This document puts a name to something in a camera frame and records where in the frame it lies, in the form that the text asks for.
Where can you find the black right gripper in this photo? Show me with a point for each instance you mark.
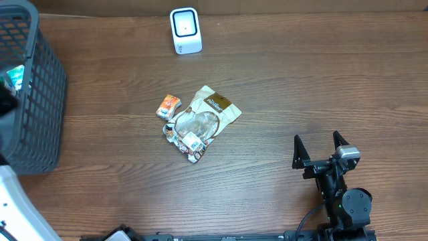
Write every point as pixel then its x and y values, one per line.
pixel 314 166

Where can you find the beige brown snack pouch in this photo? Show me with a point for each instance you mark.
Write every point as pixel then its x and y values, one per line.
pixel 195 128

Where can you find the orange tissue pack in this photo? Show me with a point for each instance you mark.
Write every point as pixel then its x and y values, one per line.
pixel 167 108

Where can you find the teal tissue pack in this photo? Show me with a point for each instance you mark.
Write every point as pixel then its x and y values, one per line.
pixel 16 76

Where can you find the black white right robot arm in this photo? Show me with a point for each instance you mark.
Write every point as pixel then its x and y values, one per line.
pixel 348 210

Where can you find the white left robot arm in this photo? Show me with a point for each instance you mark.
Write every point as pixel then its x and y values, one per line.
pixel 20 220

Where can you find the white barcode scanner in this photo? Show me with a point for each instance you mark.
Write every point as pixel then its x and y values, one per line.
pixel 186 30

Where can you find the dark grey mesh basket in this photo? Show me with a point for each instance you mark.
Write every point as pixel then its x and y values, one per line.
pixel 31 133

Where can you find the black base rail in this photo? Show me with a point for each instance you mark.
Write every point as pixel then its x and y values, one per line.
pixel 124 232

